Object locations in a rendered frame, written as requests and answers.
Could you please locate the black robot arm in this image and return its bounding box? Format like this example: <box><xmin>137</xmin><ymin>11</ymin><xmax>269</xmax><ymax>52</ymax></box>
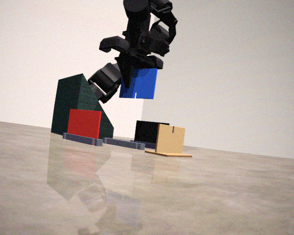
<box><xmin>87</xmin><ymin>0</ymin><xmax>178</xmax><ymax>104</ymax></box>

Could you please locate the red flat board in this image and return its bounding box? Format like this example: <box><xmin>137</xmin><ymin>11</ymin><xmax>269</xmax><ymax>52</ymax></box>
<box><xmin>67</xmin><ymin>109</ymin><xmax>102</xmax><ymax>139</ymax></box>

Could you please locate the blue notched board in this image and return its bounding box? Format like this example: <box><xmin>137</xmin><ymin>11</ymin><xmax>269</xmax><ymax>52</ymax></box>
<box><xmin>119</xmin><ymin>69</ymin><xmax>158</xmax><ymax>99</ymax></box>

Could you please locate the tan slotted board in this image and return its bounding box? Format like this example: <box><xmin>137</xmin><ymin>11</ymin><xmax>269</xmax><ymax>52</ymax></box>
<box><xmin>145</xmin><ymin>124</ymin><xmax>192</xmax><ymax>158</ymax></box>

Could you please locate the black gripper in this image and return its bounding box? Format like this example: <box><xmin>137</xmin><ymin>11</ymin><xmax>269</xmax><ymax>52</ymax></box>
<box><xmin>99</xmin><ymin>25</ymin><xmax>163</xmax><ymax>88</ymax></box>

